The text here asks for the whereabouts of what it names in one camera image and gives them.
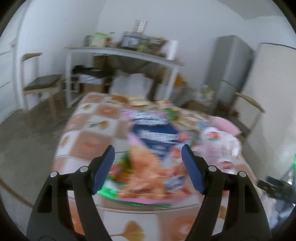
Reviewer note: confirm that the white plastic bag under table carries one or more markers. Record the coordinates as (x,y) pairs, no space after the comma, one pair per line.
(134,85)

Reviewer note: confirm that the patterned tablecloth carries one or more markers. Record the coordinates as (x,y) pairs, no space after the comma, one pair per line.
(96,124)

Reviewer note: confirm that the grey refrigerator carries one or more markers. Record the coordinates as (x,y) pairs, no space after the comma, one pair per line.
(230,64)

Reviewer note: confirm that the large colourful snack bag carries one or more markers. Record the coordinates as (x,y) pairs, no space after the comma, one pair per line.
(150,170)

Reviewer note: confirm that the wooden armchair dark seat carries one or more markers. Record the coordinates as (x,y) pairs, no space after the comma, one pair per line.
(245,113)

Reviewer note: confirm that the wooden chair dark seat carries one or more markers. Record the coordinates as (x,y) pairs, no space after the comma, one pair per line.
(40,84)

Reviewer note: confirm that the pink white plastic bag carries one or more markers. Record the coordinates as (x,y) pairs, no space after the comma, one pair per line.
(218,144)

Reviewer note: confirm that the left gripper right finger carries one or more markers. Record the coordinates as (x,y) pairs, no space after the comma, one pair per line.
(245,216)

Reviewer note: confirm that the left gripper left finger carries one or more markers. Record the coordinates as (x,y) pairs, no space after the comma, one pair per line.
(51,217)

